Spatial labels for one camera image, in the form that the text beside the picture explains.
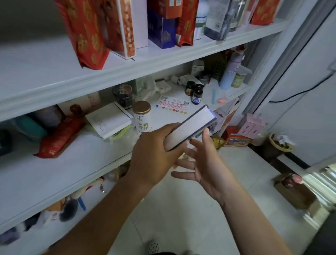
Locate person's left forearm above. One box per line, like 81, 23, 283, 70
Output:
44, 176, 153, 255

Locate white box brown print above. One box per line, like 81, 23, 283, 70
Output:
58, 90, 103, 117

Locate teal pouch bag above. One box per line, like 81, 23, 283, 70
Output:
11, 113, 48, 140

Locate red box white edge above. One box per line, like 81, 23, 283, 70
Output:
100, 0, 149, 60

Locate white metal shelving unit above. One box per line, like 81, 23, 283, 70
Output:
0, 0, 289, 255

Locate small dark bottle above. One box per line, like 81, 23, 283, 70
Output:
191, 84, 204, 105
185, 80, 196, 96

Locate lavender bottle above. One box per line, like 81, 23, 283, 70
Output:
219, 51, 245, 90

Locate colourful flat box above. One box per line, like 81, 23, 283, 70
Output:
223, 126, 253, 148

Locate small green jar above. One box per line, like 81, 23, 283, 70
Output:
231, 66, 253, 88

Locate pink carton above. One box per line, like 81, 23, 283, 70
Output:
237, 113, 267, 140

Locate dark red foil pouches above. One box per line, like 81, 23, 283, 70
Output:
147, 0, 200, 49

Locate person's right hand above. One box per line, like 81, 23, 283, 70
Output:
170, 129, 234, 203

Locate red canister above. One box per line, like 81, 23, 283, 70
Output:
286, 176, 303, 189

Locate person's left hand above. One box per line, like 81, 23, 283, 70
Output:
127, 122, 187, 187

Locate person's right forearm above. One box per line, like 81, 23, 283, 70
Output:
218, 184, 292, 255

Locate white colourful sticker sheet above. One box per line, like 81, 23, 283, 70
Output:
156, 96, 190, 115

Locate black wall cable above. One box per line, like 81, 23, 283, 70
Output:
269, 71, 336, 104

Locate black box white edge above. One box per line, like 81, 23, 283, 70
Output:
164, 105, 217, 151

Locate dark jar with lid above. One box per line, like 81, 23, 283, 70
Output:
113, 84, 133, 110

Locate red patterned bag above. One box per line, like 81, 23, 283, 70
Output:
251, 0, 281, 26

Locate white flat box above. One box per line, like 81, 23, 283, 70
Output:
85, 101, 133, 140

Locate red pouch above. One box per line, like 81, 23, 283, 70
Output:
36, 116, 85, 158

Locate waste basket with rubbish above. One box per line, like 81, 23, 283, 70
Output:
269, 132, 296, 153

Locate person's white shoe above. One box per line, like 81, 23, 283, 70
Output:
147, 241, 161, 255

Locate brown cardboard box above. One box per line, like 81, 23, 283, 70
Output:
274, 173, 318, 210

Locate yellow bottle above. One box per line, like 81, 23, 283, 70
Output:
32, 105, 66, 129

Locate white tub green label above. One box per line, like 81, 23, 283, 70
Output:
193, 0, 210, 41

